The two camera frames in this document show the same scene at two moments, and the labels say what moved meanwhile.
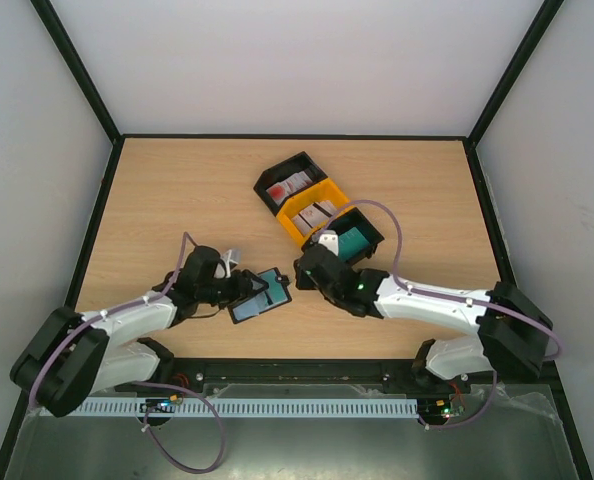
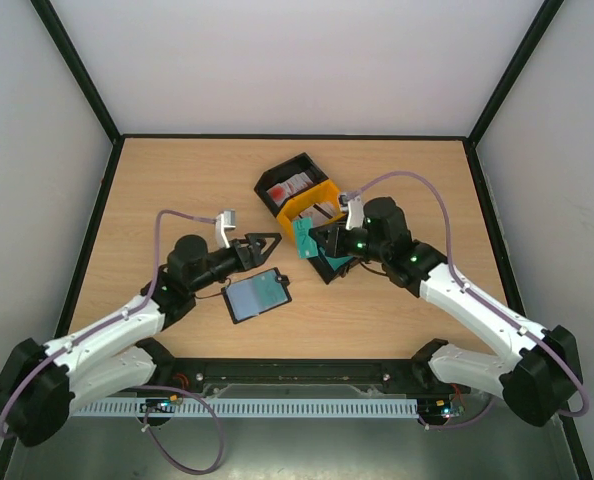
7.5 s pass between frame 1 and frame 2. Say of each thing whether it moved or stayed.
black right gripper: moved
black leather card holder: stayed
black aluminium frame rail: stayed
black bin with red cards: stayed
